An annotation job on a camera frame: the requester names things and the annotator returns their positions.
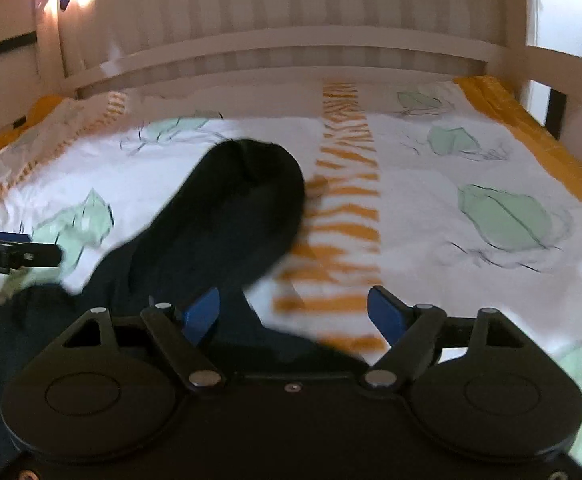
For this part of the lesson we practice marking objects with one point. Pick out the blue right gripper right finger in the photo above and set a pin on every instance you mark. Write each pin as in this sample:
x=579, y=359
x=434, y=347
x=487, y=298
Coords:
x=389, y=314

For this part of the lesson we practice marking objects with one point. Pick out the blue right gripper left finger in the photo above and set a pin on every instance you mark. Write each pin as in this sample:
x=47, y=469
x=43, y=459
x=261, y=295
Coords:
x=200, y=316

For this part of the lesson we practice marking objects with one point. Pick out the dark navy hooded garment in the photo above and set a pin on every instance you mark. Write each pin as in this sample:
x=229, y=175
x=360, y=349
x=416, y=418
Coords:
x=234, y=218

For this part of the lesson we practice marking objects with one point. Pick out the white leaf-print bed sheet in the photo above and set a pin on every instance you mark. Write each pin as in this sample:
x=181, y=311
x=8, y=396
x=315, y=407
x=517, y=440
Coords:
x=447, y=194

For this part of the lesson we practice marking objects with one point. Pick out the white wooden bed frame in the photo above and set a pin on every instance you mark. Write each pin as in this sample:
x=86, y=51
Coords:
x=179, y=45

